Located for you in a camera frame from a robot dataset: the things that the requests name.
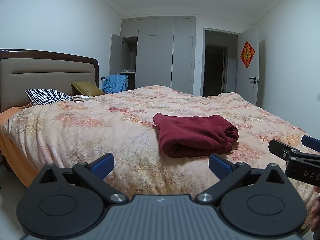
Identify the floral pink quilt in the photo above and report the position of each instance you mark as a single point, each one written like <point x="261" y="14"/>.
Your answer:
<point x="100" y="130"/>

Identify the orange bedsheet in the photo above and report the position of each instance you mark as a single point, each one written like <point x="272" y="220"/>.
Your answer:
<point x="15" y="150"/>

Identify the houndstooth pillow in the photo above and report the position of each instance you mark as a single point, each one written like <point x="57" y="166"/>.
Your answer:
<point x="47" y="96"/>

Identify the wooden upholstered headboard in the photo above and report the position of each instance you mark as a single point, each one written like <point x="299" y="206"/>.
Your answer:
<point x="50" y="80"/>

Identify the person's right hand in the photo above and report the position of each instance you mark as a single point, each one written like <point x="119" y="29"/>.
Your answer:
<point x="316" y="212"/>

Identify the white room door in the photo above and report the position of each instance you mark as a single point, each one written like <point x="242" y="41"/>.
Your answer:
<point x="246" y="87"/>

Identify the grey door frame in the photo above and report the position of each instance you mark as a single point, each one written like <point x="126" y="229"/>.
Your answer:
<point x="204" y="62"/>

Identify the blue garment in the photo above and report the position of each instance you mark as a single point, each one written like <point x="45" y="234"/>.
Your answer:
<point x="116" y="83"/>

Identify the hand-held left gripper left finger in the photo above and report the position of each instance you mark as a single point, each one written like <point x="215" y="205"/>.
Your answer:
<point x="103" y="166"/>

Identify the maroon long-sleeve sweater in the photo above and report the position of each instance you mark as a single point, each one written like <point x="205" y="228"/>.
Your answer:
<point x="195" y="135"/>

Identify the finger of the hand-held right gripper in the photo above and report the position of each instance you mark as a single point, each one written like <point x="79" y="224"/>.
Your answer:
<point x="311" y="142"/>
<point x="280" y="147"/>

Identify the red diamond door decoration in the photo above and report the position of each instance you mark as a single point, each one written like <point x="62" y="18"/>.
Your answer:
<point x="247" y="55"/>

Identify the olive green pillow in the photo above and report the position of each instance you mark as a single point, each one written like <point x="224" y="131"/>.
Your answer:
<point x="86" y="87"/>

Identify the grey wardrobe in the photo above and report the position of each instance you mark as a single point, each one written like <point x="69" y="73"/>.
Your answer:
<point x="155" y="62"/>

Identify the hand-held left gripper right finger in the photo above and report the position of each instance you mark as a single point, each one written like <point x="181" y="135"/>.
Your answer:
<point x="220" y="166"/>

